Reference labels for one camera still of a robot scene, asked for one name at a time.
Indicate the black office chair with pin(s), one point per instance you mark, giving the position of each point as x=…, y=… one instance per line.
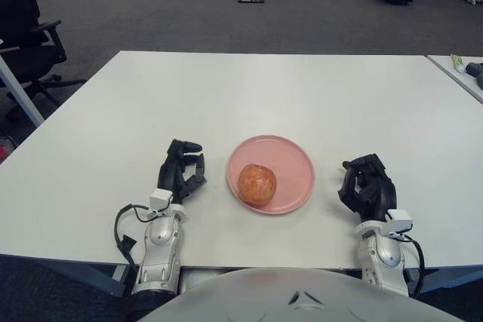
x=22, y=50

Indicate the red apple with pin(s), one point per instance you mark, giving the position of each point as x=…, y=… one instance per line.
x=257, y=184

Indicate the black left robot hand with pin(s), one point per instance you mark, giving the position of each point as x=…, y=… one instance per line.
x=173, y=173

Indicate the green tube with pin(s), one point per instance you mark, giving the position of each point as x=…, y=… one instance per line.
x=458, y=62

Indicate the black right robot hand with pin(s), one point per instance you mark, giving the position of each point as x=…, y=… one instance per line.
x=377, y=190

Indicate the small red object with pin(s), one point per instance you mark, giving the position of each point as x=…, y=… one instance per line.
x=3, y=153

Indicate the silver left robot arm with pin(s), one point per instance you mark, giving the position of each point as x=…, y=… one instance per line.
x=160, y=246

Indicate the pink round plate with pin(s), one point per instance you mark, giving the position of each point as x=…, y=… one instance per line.
x=294, y=171

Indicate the grey desk leg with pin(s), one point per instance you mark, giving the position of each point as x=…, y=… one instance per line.
x=19, y=90

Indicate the black handheld remote controller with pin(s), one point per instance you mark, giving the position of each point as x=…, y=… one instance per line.
x=475, y=68

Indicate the grey robot torso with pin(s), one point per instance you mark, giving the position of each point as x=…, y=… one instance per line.
x=264, y=295

